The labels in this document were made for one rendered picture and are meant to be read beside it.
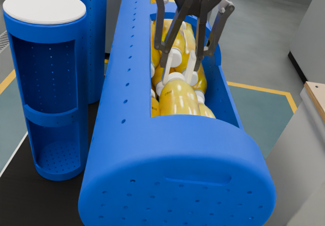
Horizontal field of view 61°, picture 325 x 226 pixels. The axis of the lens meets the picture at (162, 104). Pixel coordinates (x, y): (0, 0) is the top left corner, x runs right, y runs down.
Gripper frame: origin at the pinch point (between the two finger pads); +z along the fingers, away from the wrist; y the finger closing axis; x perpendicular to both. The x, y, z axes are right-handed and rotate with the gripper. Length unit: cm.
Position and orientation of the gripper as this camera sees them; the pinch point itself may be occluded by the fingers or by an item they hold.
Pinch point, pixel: (178, 68)
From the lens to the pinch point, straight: 54.3
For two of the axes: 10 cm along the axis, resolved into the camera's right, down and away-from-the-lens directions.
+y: -9.9, -1.0, -1.3
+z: -1.6, 7.6, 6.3
